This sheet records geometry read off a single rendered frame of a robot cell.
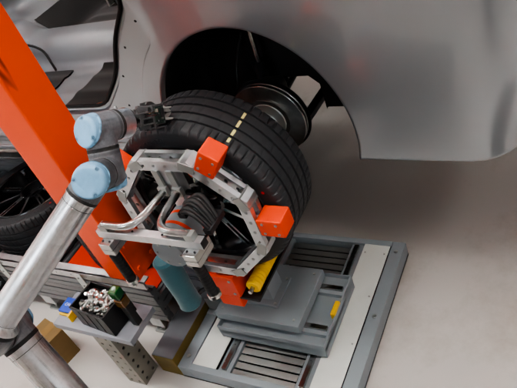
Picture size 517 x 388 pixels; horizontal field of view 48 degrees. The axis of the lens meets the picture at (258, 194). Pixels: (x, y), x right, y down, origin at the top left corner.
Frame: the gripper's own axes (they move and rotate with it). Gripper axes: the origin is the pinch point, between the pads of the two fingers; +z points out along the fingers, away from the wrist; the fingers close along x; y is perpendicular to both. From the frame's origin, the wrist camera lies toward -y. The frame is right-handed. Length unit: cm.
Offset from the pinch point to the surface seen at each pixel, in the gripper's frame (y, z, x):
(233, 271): 7, 13, -60
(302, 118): 21, 52, -12
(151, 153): -2.8, -7.2, -12.0
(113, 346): -55, 4, -94
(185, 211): 16.5, -17.6, -28.0
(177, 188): 5.3, -7.0, -23.8
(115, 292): -32, -8, -62
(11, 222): -144, 30, -50
